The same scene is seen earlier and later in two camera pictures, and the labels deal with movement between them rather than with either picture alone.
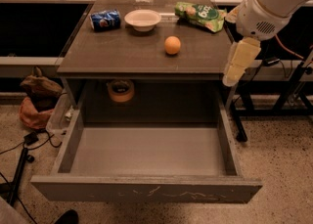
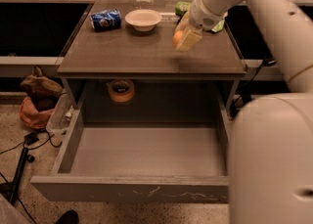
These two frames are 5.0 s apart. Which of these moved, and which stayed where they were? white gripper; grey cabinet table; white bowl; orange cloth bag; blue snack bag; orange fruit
Moved: white gripper; orange fruit
Stayed: grey cabinet table; blue snack bag; orange cloth bag; white bowl
